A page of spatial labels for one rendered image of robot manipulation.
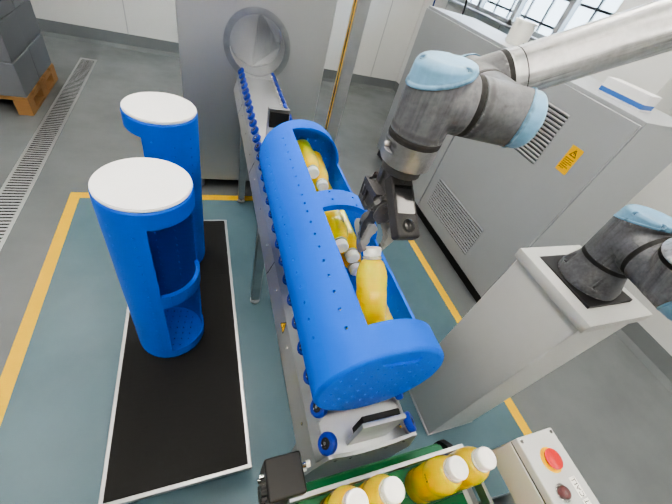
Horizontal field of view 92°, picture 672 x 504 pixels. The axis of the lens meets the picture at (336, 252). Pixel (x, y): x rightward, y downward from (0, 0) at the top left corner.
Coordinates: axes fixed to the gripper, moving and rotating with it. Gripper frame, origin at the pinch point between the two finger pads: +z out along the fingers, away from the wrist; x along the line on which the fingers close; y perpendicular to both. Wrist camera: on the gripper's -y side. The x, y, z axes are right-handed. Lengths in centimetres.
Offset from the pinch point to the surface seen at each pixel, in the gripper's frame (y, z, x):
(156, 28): 490, 101, 87
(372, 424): -28.3, 20.6, 3.5
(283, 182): 35.4, 8.5, 12.0
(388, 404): -22.3, 33.2, -7.7
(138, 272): 39, 49, 55
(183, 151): 93, 36, 42
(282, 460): -29.4, 25.5, 21.2
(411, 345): -21.3, 2.5, -0.7
